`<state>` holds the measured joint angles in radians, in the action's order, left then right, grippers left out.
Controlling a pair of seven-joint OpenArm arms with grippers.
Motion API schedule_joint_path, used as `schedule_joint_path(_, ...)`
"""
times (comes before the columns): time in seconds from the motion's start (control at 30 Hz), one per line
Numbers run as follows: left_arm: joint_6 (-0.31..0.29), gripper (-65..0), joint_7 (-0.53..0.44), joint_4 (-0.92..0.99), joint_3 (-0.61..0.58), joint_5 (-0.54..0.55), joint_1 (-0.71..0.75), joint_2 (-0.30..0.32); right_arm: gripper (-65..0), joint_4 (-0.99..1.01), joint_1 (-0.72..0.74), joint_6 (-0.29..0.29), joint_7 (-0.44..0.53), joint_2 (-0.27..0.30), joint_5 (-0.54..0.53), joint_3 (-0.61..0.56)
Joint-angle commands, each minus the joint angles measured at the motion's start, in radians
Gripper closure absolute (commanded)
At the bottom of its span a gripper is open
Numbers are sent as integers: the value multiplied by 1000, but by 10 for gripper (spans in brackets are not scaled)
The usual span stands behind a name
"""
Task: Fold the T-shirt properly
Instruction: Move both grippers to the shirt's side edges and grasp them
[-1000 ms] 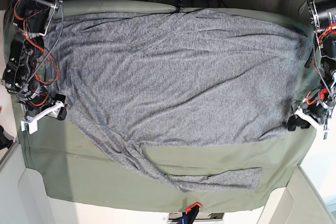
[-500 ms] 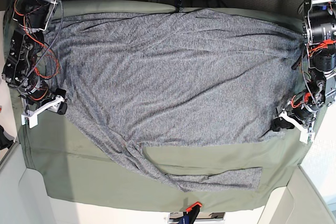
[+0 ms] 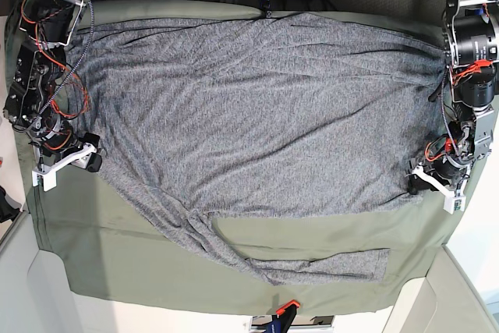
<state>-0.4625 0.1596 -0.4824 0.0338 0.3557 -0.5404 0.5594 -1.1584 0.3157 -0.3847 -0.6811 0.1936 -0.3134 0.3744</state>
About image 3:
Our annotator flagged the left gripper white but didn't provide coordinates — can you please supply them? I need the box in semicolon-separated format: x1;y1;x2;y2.
407;157;468;196

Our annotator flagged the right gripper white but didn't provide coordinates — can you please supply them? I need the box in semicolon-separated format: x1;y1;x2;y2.
37;133;102;172

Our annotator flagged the grey heathered T-shirt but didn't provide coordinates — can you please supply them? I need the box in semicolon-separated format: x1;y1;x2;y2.
67;13;444;285

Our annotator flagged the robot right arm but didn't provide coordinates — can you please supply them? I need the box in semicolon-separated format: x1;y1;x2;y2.
3;0;102;172

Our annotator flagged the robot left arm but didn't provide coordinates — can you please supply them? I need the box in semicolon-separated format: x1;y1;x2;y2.
408;0;498;213

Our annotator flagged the orange black clamp bottom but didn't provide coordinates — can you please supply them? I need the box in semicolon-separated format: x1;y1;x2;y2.
264;299;300;333

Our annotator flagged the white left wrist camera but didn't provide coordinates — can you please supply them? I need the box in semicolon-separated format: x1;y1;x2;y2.
444;193;466;214

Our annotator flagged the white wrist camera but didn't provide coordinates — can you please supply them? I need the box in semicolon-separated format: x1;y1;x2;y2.
444;193;466;214
31;169;57;192

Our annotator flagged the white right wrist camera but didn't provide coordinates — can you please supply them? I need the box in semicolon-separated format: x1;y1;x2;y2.
31;169;57;192

